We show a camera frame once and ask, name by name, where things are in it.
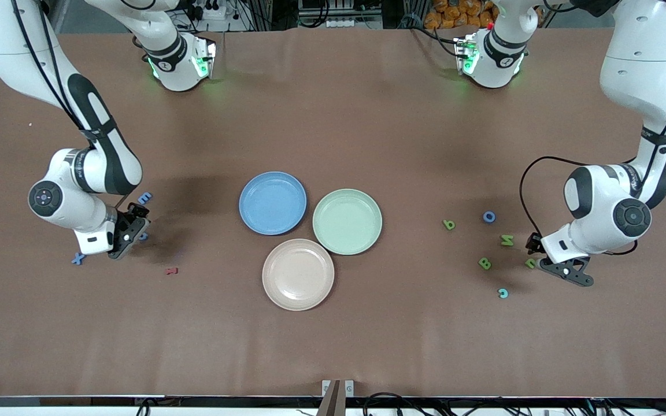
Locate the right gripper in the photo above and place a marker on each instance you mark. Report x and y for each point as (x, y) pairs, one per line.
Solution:
(134, 214)

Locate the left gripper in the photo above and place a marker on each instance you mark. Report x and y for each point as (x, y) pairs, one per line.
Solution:
(534, 243)

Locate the blue letter X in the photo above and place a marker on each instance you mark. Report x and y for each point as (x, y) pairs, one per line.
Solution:
(78, 259)

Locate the green letter N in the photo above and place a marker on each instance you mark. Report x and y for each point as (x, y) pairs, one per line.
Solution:
(507, 241)

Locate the blue letter E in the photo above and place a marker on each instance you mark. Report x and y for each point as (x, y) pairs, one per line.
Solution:
(144, 197)

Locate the green letter B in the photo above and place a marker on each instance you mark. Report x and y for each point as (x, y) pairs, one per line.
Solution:
(484, 263)

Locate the green letter P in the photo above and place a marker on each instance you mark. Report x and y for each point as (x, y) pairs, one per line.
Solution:
(451, 226)

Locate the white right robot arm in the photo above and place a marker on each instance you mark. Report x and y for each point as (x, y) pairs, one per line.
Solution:
(9, 34)

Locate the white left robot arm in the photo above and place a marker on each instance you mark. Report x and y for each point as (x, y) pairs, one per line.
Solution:
(633, 58)

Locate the blue letter O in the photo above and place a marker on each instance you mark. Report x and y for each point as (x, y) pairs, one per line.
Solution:
(484, 217)

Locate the blue round plate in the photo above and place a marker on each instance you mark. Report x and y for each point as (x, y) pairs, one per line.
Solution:
(272, 203)

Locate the beige round plate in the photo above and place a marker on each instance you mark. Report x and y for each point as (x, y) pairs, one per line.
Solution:
(298, 275)

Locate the green round plate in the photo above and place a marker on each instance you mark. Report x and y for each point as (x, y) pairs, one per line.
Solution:
(347, 222)

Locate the table cover sheet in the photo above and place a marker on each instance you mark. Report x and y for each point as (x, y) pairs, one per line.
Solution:
(333, 346)

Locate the white power strip with plugs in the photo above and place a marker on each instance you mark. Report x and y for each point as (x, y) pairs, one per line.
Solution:
(208, 12)

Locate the orange items pile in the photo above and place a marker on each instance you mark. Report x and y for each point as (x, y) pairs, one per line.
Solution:
(454, 14)

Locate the long white power strip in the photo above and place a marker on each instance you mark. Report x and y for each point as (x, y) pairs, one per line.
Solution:
(344, 23)

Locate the metal table edge bracket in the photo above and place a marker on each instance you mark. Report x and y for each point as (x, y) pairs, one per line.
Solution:
(349, 388)

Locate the brown post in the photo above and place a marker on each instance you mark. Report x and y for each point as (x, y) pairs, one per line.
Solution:
(333, 404)

